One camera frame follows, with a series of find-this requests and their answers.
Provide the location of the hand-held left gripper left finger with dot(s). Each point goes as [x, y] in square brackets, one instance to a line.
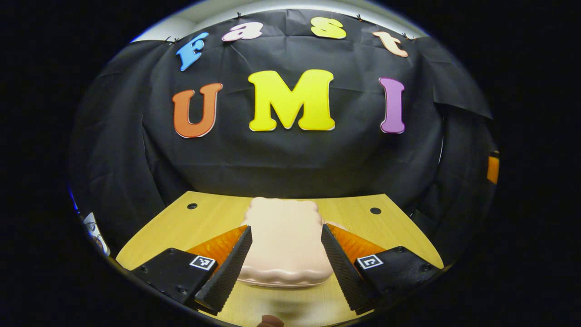
[229, 272]

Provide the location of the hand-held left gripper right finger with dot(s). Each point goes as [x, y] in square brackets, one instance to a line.
[345, 272]

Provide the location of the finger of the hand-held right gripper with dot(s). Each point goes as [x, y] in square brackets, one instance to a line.
[493, 169]

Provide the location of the white printed sheet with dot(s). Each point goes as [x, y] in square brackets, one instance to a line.
[95, 234]

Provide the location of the black backdrop cloth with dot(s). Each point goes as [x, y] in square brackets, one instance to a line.
[281, 159]

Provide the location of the pink suitcase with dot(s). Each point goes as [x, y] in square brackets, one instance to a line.
[286, 240]

